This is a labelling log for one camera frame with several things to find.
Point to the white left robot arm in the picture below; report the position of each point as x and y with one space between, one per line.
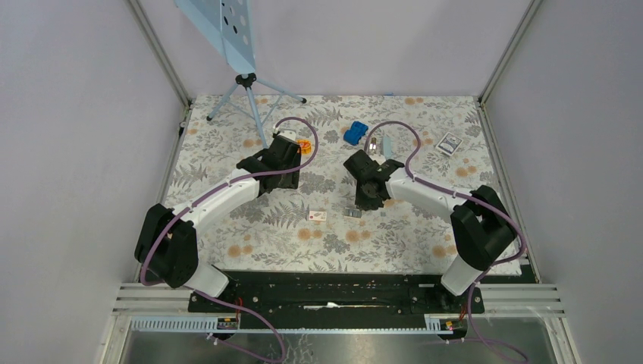
167 246

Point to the cardboard staple box sleeve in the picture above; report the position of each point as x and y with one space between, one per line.
317 216

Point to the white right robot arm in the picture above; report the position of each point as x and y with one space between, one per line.
480 223

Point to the blue music stand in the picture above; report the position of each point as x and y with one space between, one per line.
227 25

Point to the blue toy car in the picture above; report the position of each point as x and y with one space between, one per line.
355 133

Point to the silver stapler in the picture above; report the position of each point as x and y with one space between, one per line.
380 146

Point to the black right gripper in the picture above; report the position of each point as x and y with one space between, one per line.
362 204

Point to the floral tablecloth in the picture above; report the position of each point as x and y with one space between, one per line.
274 233

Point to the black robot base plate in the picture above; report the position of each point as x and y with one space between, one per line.
318 300

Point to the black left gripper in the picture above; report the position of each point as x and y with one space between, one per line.
290 180

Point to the orange tape roll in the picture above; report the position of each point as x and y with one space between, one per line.
305 147

